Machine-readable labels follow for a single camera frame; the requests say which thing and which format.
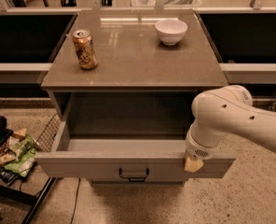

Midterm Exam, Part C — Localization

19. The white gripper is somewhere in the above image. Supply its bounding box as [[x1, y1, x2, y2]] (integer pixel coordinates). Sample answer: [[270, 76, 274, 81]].
[[184, 131, 220, 173]]

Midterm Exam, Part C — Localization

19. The grey top drawer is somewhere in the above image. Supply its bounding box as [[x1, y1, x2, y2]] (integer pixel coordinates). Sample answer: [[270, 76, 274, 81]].
[[34, 91, 237, 183]]

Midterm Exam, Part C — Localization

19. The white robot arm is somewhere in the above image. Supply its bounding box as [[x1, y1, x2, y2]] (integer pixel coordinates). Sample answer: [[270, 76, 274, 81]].
[[184, 85, 276, 173]]

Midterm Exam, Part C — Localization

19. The grey drawer cabinet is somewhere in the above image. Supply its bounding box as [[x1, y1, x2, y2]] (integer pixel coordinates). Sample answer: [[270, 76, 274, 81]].
[[40, 8, 229, 187]]

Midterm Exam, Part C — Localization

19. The white ceramic bowl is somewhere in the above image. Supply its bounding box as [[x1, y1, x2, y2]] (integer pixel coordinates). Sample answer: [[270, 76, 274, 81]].
[[155, 20, 187, 46]]

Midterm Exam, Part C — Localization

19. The clear plastic tray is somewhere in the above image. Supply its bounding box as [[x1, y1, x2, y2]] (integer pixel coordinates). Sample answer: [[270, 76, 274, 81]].
[[131, 0, 202, 7]]

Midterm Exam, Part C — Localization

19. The green snack bag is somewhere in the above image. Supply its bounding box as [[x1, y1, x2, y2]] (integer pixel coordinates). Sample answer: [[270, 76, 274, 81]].
[[4, 135, 36, 177]]

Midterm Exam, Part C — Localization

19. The gold beverage can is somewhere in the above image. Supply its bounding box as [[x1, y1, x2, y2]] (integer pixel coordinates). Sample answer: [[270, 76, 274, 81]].
[[73, 29, 98, 70]]

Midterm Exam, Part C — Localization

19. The dark snack packet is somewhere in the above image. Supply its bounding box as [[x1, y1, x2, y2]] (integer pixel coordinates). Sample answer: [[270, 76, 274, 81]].
[[0, 167, 19, 185]]

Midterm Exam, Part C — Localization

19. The black floor cable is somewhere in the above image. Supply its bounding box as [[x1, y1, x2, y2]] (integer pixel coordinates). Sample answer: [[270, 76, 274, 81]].
[[68, 177, 82, 224]]

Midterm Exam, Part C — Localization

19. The black wire basket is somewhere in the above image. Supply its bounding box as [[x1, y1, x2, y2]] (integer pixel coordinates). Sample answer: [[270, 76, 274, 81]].
[[36, 115, 61, 152]]

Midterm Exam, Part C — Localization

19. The black cart frame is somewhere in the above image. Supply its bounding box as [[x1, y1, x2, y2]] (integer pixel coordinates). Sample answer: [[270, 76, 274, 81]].
[[0, 115, 58, 224]]

